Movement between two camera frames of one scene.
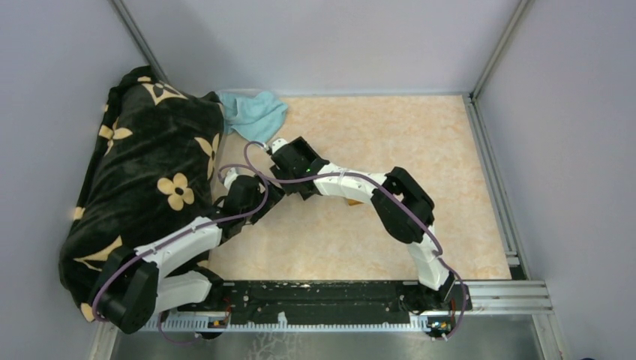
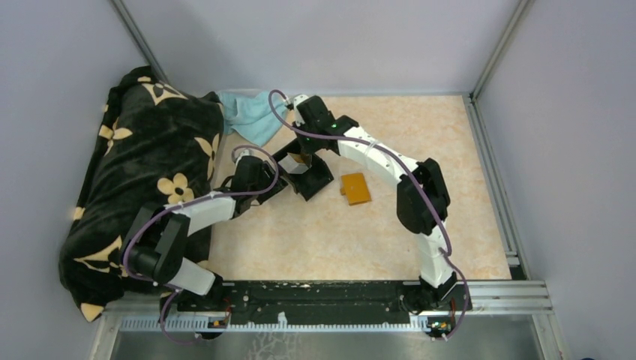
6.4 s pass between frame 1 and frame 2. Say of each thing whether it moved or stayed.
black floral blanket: stayed
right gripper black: moved
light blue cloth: stayed
